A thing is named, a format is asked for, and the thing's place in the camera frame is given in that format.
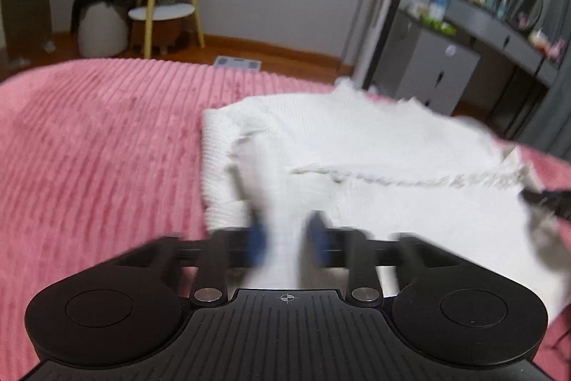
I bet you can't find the white round pouf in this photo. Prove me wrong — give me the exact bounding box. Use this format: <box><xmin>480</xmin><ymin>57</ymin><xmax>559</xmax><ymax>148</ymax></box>
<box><xmin>77</xmin><ymin>1</ymin><xmax>131</xmax><ymax>59</ymax></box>

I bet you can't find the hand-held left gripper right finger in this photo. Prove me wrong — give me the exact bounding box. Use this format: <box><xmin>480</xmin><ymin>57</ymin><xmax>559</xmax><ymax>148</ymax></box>
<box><xmin>308</xmin><ymin>212</ymin><xmax>446</xmax><ymax>308</ymax></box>

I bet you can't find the brown footed tub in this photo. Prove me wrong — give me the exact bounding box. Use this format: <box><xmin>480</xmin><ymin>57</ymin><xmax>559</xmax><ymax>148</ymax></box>
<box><xmin>131</xmin><ymin>16</ymin><xmax>185</xmax><ymax>55</ymax></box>

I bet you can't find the pink ribbed blanket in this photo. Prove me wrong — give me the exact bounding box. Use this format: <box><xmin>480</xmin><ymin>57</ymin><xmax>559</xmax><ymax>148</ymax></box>
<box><xmin>0</xmin><ymin>57</ymin><xmax>571</xmax><ymax>381</ymax></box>

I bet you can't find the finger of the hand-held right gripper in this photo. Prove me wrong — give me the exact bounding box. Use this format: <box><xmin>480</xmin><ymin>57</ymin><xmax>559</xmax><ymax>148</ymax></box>
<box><xmin>520</xmin><ymin>187</ymin><xmax>571</xmax><ymax>226</ymax></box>

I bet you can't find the grey curtain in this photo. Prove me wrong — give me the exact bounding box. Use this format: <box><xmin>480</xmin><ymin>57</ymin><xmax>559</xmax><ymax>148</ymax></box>
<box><xmin>516</xmin><ymin>0</ymin><xmax>571</xmax><ymax>164</ymax></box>

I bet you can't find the white round jar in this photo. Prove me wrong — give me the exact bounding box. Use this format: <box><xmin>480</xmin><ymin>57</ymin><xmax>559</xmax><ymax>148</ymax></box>
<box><xmin>528</xmin><ymin>28</ymin><xmax>550</xmax><ymax>50</ymax></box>

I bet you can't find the grey drawer cabinet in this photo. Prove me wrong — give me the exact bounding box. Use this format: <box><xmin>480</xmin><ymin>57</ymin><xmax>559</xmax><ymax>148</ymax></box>
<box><xmin>369</xmin><ymin>10</ymin><xmax>483</xmax><ymax>116</ymax></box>

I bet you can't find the green crumpled wrapper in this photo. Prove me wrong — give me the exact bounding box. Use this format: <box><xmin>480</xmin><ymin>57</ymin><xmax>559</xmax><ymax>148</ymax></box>
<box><xmin>418</xmin><ymin>17</ymin><xmax>458</xmax><ymax>36</ymax></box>

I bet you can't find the pink plush toy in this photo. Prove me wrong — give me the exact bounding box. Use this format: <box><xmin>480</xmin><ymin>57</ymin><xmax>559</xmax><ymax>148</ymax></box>
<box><xmin>548</xmin><ymin>39</ymin><xmax>568</xmax><ymax>62</ymax></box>

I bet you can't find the blue and white box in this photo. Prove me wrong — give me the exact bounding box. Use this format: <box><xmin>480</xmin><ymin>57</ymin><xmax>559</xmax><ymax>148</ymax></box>
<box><xmin>428</xmin><ymin>0</ymin><xmax>451</xmax><ymax>21</ymax></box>

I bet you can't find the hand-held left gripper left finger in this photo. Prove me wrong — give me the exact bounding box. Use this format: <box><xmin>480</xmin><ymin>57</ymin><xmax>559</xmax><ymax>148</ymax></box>
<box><xmin>109</xmin><ymin>224</ymin><xmax>271</xmax><ymax>307</ymax></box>

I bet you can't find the white tower air conditioner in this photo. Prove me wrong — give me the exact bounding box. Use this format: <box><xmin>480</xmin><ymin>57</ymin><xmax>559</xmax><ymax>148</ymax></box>
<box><xmin>340</xmin><ymin>0</ymin><xmax>420</xmax><ymax>91</ymax></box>

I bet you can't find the white ribbed knit sweater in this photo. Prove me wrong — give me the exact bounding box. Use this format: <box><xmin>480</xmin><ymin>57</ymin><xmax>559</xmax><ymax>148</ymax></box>
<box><xmin>200</xmin><ymin>77</ymin><xmax>568</xmax><ymax>321</ymax></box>

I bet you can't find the grey bathroom scale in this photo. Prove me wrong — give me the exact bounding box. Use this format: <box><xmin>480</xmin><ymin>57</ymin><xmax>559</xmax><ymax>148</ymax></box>
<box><xmin>213</xmin><ymin>55</ymin><xmax>261</xmax><ymax>72</ymax></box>

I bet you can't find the grey dressing table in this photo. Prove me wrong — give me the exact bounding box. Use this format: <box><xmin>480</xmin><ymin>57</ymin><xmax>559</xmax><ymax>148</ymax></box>
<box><xmin>445</xmin><ymin>0</ymin><xmax>564</xmax><ymax>136</ymax></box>

